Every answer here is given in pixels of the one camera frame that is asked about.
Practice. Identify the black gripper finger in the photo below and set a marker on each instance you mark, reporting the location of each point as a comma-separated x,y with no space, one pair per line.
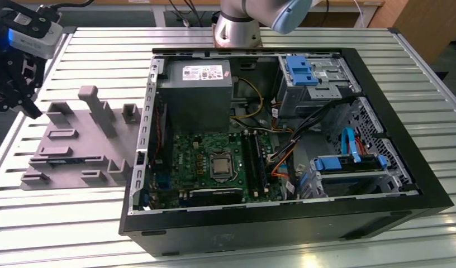
29,104

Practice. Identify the blue-labelled RAM stick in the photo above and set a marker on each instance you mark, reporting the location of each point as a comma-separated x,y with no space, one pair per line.
66,161

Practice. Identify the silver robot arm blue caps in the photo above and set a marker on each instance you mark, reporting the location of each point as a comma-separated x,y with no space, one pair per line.
235,30

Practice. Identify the black RAM slot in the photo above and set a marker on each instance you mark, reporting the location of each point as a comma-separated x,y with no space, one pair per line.
249,162

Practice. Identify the grey parts rack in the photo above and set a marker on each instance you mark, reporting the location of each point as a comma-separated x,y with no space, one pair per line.
70,176

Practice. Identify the grey power supply unit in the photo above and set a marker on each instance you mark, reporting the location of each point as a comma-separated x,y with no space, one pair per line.
195,103

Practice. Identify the green motherboard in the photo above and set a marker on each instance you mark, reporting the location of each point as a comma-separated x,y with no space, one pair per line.
187,173

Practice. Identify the silver CPU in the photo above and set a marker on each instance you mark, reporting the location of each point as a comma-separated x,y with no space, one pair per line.
222,167

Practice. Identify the black graphics card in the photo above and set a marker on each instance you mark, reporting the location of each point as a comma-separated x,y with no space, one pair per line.
213,196

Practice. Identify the blue optical drive latch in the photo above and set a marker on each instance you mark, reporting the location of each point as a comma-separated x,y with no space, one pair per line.
301,72

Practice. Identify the black open PC case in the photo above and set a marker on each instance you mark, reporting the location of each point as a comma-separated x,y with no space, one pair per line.
250,229

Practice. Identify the metal optical drive cage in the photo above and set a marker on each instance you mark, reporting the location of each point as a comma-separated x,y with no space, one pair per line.
325,92

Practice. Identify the hard disk in blue carrier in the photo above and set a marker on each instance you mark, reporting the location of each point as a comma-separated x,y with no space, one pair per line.
329,164

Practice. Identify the metal disk bay cage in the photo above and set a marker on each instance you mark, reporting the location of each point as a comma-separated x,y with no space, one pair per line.
362,174

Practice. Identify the white-legged wooden desk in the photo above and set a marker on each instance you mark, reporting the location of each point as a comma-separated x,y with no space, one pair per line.
370,14

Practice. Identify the wooden cabinet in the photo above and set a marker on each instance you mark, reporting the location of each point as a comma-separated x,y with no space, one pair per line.
430,28

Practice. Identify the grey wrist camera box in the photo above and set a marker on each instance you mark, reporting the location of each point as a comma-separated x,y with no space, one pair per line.
34,42

